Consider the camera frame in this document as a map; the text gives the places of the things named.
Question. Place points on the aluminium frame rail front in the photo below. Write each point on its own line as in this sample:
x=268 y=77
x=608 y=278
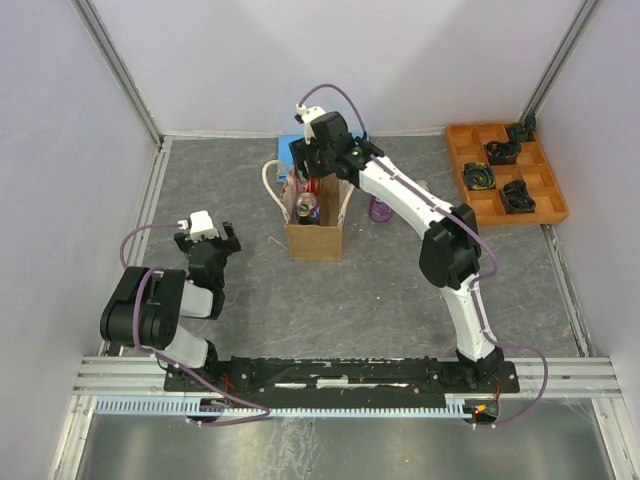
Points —
x=585 y=377

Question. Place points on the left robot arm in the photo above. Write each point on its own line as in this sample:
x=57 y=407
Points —
x=145 y=308

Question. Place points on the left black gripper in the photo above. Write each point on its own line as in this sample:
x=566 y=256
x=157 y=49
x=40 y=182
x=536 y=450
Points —
x=228 y=245

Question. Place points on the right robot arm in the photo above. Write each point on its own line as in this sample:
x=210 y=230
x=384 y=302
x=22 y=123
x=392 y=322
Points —
x=451 y=246

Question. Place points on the orange compartment tray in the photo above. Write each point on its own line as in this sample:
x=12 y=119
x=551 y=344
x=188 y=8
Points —
x=466 y=143

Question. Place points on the black rolled sock lower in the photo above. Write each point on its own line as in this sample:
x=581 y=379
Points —
x=516 y=199

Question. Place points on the teal rolled sock corner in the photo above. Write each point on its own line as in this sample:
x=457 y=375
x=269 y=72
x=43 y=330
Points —
x=523 y=131

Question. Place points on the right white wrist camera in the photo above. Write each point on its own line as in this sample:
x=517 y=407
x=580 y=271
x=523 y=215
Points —
x=305 y=116

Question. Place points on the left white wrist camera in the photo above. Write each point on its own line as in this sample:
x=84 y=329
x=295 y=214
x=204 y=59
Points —
x=199 y=226

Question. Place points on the burlap canvas bag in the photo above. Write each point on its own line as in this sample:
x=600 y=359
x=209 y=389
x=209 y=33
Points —
x=319 y=242

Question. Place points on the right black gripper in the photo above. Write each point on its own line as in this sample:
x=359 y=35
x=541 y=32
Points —
x=302 y=153

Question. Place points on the green topped dark can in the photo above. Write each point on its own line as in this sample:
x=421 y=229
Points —
x=307 y=209

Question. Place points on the black rolled sock upper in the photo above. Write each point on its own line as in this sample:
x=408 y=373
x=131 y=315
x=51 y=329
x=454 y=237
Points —
x=502 y=153

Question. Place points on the purple soda can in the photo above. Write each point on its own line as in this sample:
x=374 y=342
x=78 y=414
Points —
x=379 y=211

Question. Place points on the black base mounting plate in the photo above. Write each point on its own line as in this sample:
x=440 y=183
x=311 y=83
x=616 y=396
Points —
x=332 y=384

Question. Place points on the blue yellow rolled sock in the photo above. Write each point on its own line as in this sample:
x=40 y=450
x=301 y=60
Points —
x=478 y=176

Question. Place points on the red cola can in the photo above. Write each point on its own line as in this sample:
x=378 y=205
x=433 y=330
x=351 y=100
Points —
x=312 y=185
x=423 y=184

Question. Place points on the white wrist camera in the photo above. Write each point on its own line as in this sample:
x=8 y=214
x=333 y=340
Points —
x=199 y=226
x=305 y=116

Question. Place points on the black rolled sock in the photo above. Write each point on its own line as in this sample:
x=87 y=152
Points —
x=502 y=153
x=516 y=199

